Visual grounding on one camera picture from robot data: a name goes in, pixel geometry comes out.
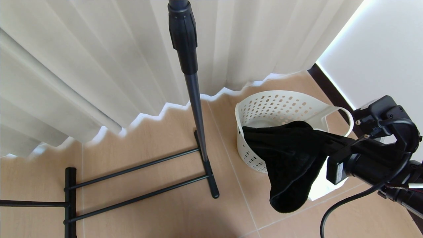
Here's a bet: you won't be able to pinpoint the white laundry basket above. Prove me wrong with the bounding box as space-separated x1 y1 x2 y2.
235 90 354 173

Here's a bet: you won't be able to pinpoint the black clothes rack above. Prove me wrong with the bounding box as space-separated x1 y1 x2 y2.
0 0 220 238

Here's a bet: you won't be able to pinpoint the black cable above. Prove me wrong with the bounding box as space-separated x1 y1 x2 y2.
320 118 421 238

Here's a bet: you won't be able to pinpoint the beige curtain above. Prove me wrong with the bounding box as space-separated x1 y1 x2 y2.
0 0 364 157

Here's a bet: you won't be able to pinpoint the white garment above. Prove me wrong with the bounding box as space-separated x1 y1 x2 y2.
307 167 342 201

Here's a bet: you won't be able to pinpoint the black shorts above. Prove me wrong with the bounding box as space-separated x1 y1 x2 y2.
242 121 331 214

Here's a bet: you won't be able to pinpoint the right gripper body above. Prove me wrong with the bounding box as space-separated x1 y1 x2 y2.
327 139 410 185

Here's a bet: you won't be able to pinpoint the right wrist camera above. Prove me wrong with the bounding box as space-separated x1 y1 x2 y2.
353 96 421 153

